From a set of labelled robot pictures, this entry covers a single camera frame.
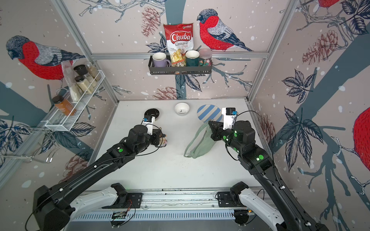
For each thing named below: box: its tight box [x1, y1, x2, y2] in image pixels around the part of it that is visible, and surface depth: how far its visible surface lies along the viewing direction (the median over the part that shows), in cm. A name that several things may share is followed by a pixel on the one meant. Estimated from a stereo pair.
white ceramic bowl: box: [174, 102, 190, 116], surface depth 113 cm
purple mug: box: [152, 51, 172, 68], surface depth 85 cm
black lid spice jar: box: [73, 64, 98, 88], surface depth 81 cm
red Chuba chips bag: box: [163, 23, 195, 67], surface depth 83 cm
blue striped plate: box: [197, 103, 223, 123], surface depth 113 cm
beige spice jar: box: [74, 75, 94, 95], surface depth 79 cm
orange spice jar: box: [52, 95, 77, 116], surface depth 69 cm
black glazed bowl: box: [144, 108, 160, 119], surface depth 109 cm
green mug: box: [185, 49, 205, 67], surface depth 85 cm
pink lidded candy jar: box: [198, 48, 213, 67], surface depth 87 cm
